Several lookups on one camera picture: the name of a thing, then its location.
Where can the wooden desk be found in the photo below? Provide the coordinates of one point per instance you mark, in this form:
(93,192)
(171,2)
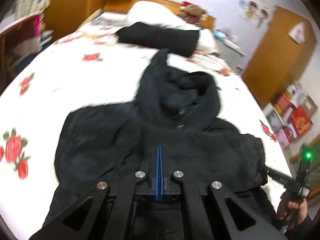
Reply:
(19,40)

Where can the red plastic bin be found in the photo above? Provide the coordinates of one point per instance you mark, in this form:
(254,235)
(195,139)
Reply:
(282,104)

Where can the red gift box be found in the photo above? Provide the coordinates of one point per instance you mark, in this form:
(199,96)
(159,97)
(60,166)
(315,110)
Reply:
(300,121)

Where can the person right hand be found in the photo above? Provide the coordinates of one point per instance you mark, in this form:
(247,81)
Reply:
(288,205)

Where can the cartoon wall sticker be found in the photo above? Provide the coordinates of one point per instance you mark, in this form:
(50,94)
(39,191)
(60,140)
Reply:
(257,12)

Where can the white floral bed sheet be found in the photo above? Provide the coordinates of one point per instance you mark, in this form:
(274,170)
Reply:
(89,68)

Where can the folded black garment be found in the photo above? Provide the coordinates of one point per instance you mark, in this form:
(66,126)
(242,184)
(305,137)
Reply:
(179,42)

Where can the white plastic bag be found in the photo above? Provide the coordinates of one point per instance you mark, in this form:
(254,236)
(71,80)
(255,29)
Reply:
(297,33)

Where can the left wooden wardrobe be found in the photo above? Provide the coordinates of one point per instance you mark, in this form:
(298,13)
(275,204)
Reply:
(65,16)

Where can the white duvet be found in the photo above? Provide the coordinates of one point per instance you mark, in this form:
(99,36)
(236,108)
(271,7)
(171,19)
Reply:
(206,43)

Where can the right wooden wardrobe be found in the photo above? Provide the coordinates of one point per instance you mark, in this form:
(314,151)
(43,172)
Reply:
(279,60)

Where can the white bedside drawer cabinet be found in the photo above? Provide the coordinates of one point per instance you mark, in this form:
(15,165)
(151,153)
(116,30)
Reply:
(232,56)

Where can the brown teddy bear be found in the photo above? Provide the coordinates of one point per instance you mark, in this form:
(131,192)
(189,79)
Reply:
(193,14)

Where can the wooden wardrobe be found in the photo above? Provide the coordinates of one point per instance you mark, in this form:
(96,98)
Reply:
(65,16)
(279,60)

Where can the black puffer jacket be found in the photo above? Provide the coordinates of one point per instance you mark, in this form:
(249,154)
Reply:
(175,111)

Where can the wooden headboard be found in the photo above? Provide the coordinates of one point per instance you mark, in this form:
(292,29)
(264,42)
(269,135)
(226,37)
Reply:
(160,13)

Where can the pink patterned box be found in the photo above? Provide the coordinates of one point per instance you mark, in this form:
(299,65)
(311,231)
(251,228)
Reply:
(285,137)

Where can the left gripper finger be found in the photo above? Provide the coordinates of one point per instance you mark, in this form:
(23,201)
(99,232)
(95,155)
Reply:
(151,167)
(167,188)

